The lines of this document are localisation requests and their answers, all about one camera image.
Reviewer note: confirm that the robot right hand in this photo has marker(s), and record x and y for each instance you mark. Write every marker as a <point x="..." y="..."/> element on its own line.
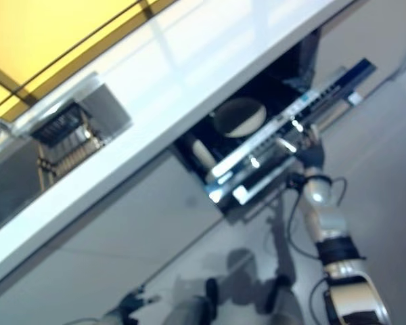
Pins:
<point x="313" y="152"/>

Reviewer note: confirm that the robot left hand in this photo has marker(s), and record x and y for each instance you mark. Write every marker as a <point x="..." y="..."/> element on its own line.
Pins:
<point x="137" y="299"/>

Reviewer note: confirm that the cream ceramic plate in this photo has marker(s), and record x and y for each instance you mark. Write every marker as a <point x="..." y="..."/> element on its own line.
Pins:
<point x="202" y="154"/>
<point x="240" y="116"/>

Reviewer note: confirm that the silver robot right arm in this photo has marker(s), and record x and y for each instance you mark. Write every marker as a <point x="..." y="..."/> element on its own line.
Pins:
<point x="335" y="243"/>

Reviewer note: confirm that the dishwasher door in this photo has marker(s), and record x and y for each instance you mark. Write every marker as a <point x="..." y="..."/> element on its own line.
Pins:
<point x="274" y="149"/>

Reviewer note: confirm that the black robot left foot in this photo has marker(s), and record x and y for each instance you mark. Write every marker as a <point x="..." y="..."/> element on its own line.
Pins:
<point x="212" y="289"/>

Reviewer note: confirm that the white cabinet door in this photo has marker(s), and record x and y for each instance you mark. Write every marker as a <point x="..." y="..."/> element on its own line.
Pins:
<point x="105" y="230"/>

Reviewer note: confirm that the white cabinet side panel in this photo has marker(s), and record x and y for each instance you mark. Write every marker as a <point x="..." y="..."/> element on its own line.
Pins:
<point x="365" y="37"/>

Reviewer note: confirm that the black dish rack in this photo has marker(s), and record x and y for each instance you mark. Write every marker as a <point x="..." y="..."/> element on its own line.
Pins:
<point x="64" y="142"/>

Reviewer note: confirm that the stainless steel sink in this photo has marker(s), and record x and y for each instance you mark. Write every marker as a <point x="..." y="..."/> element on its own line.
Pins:
<point x="6" y="176"/>

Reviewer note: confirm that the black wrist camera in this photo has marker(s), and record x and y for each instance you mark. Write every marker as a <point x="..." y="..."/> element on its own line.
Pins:
<point x="297" y="182"/>

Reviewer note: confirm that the yellow backlit window wall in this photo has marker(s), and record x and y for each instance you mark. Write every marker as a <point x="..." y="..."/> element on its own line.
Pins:
<point x="54" y="40"/>

